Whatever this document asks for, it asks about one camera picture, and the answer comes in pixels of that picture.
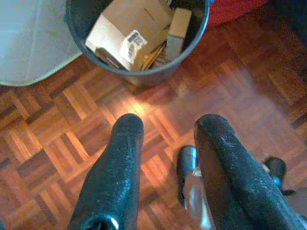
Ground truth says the flattened corrugated cardboard piece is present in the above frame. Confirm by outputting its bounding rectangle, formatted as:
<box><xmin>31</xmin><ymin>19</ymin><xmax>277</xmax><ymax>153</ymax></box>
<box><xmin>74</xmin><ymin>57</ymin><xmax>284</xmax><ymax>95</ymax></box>
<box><xmin>141</xmin><ymin>43</ymin><xmax>168</xmax><ymax>70</ymax></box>

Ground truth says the white quilted green-trimmed mattress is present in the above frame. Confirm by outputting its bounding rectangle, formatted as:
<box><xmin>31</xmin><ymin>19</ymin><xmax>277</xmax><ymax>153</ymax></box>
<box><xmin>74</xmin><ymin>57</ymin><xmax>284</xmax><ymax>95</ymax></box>
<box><xmin>0</xmin><ymin>0</ymin><xmax>83</xmax><ymax>87</ymax></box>

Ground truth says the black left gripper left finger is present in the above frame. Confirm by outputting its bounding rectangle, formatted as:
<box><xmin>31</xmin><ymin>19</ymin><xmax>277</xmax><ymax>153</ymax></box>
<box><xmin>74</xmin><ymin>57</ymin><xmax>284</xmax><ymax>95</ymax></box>
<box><xmin>68</xmin><ymin>114</ymin><xmax>145</xmax><ymax>230</ymax></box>

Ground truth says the small cardboard box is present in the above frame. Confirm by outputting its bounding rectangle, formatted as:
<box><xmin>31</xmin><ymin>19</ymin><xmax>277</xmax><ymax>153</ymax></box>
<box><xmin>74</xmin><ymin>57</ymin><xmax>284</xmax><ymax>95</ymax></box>
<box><xmin>165</xmin><ymin>8</ymin><xmax>192</xmax><ymax>60</ymax></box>

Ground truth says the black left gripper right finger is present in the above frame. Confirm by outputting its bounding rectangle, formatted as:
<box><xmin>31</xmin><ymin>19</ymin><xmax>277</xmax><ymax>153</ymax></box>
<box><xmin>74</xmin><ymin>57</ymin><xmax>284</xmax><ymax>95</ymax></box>
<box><xmin>193</xmin><ymin>114</ymin><xmax>307</xmax><ymax>230</ymax></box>

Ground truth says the large cardboard box with label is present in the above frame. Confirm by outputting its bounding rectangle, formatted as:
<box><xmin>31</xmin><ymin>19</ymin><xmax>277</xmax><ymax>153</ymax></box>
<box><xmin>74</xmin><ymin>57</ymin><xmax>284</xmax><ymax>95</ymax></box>
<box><xmin>85</xmin><ymin>0</ymin><xmax>175</xmax><ymax>71</ymax></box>

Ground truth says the black robot right foot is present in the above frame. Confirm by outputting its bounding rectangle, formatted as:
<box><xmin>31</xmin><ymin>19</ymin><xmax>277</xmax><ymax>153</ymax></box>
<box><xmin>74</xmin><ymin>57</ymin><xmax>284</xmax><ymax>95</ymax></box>
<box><xmin>262</xmin><ymin>155</ymin><xmax>297</xmax><ymax>197</ymax></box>

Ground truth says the black round waste bin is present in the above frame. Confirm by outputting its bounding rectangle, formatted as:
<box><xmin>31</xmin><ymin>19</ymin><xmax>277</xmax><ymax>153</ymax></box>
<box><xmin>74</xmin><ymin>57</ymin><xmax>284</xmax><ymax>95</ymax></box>
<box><xmin>64</xmin><ymin>0</ymin><xmax>211</xmax><ymax>88</ymax></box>

